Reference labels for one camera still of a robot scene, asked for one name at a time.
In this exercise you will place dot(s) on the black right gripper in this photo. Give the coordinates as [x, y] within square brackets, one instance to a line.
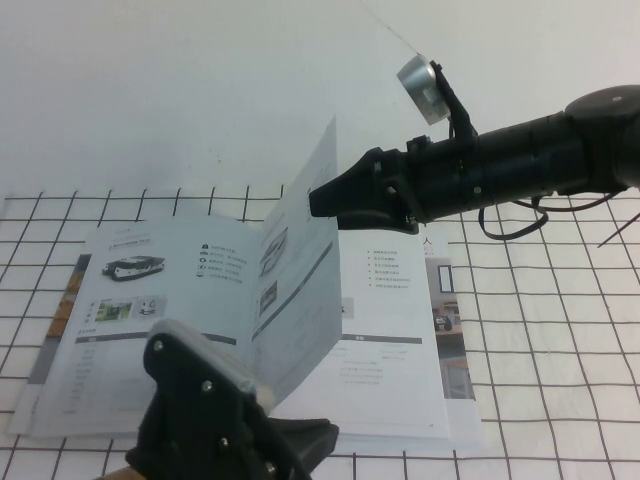
[440, 175]

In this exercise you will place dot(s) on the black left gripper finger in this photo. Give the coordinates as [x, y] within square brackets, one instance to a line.
[305, 440]

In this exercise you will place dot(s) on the white product catalogue book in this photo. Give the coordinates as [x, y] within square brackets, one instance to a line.
[165, 280]

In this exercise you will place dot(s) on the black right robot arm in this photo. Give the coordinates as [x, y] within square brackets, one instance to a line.
[560, 150]

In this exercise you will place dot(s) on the white black-grid tablecloth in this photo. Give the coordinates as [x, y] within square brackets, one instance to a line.
[550, 375]

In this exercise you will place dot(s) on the thin black zip tie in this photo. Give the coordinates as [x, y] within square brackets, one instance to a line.
[620, 229]

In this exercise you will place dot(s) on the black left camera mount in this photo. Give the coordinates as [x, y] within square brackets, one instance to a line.
[200, 415]

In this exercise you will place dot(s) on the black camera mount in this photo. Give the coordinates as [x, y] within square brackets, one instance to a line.
[460, 115]
[200, 415]

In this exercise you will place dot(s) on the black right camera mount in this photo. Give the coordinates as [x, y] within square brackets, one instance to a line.
[460, 115]

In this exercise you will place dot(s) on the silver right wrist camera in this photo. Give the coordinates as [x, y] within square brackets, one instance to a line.
[422, 87]

